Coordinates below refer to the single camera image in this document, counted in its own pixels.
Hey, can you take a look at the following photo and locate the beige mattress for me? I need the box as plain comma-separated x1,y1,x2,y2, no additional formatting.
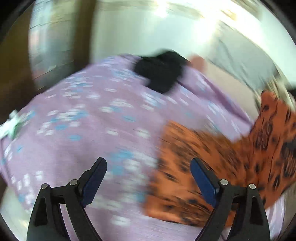
189,54,258,120

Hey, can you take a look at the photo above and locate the wooden stained glass door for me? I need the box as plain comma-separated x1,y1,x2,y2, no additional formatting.
1,1,97,121

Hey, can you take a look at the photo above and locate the grey pillow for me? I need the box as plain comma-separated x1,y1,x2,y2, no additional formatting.
207,38,278,90

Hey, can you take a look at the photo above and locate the purple floral bed sheet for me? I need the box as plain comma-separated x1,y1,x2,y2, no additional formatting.
1,55,253,240

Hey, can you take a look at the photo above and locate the black small garment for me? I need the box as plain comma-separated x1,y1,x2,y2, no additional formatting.
133,50,189,94

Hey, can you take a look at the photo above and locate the orange black floral garment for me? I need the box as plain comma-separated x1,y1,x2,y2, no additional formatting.
144,91,295,227

